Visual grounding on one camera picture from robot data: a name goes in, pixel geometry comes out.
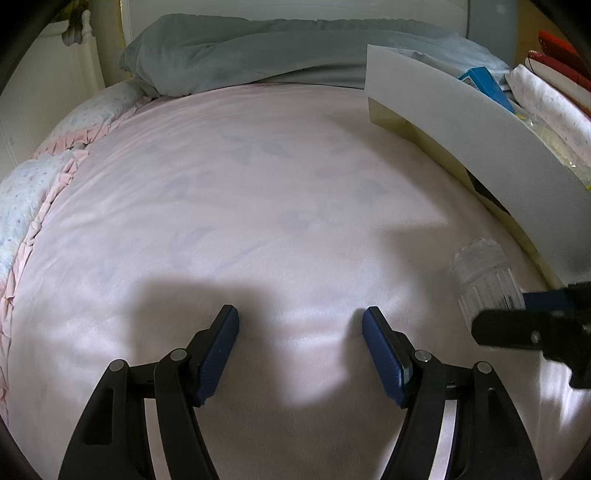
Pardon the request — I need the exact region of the clear ribbed plastic capsule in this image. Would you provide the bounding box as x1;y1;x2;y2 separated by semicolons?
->
450;238;525;329

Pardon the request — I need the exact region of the clear pack of cream pads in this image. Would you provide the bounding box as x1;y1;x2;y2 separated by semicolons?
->
516;113;591;191

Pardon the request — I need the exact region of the blue cartoon carton box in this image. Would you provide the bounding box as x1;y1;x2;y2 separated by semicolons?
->
459;67;515;113

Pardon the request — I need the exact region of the white floral folded cloth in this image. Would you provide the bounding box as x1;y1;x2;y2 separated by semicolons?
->
505;65;590;165

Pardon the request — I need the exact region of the red folded cloth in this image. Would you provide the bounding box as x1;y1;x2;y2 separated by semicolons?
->
525;30;590;116

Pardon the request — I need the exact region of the pink bed sheet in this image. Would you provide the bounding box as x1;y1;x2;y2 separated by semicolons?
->
7;85;590;479

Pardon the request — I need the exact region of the floral quilt with pink ruffle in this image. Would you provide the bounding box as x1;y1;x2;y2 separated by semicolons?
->
1;79;151;419

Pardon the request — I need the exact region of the cream wooden headboard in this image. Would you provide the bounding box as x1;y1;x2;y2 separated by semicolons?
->
1;10;105;177

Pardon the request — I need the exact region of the grey pillow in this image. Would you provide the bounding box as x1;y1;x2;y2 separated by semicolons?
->
119;14;509;97

